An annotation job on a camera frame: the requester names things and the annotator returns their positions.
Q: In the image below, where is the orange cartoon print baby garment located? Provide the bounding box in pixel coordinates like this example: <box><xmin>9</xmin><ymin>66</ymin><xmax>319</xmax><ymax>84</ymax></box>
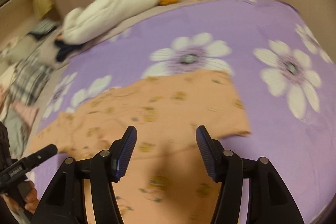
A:
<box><xmin>28</xmin><ymin>69</ymin><xmax>250</xmax><ymax>223</ymax></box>

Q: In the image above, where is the white goose plush toy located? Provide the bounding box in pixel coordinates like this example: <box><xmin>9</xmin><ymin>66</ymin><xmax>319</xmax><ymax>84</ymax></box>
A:
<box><xmin>61</xmin><ymin>0</ymin><xmax>207</xmax><ymax>46</ymax></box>

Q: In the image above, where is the pink folded garment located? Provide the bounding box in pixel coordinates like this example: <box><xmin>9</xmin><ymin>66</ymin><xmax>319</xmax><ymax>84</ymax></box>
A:
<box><xmin>12</xmin><ymin>101</ymin><xmax>39</xmax><ymax>128</ymax></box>

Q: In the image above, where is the person left hand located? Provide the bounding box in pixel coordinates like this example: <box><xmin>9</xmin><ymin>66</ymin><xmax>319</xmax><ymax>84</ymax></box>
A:
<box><xmin>25</xmin><ymin>181</ymin><xmax>39</xmax><ymax>214</ymax></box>

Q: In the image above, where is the striped dark cushion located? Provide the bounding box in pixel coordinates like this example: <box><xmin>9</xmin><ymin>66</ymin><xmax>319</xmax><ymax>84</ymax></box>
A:
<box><xmin>28</xmin><ymin>19</ymin><xmax>58</xmax><ymax>40</ymax></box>

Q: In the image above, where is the purple floral bed sheet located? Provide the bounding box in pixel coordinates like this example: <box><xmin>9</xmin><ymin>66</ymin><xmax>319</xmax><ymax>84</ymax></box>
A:
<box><xmin>36</xmin><ymin>0</ymin><xmax>335</xmax><ymax>223</ymax></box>

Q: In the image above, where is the dark navy clothing item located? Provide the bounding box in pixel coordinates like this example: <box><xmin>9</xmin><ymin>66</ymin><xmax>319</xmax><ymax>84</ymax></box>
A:
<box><xmin>54</xmin><ymin>39</ymin><xmax>84</xmax><ymax>63</ymax></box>

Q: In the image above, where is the grey folded garment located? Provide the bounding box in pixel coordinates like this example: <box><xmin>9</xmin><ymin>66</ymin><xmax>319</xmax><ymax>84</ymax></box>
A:
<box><xmin>4</xmin><ymin>108</ymin><xmax>30</xmax><ymax>159</ymax></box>

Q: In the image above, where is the grey plaid pillow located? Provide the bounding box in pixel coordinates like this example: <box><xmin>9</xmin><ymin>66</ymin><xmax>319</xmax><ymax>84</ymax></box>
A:
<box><xmin>9</xmin><ymin>54</ymin><xmax>53</xmax><ymax>106</ymax></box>

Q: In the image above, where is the yellow tassel hanging decoration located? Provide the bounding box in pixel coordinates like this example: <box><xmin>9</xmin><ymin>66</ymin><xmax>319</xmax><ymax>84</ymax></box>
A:
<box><xmin>33</xmin><ymin>0</ymin><xmax>55</xmax><ymax>19</ymax></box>

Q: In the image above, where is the beige grey pillow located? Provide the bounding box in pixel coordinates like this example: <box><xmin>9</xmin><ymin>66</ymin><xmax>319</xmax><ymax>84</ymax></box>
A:
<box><xmin>1</xmin><ymin>28</ymin><xmax>70</xmax><ymax>70</ymax></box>

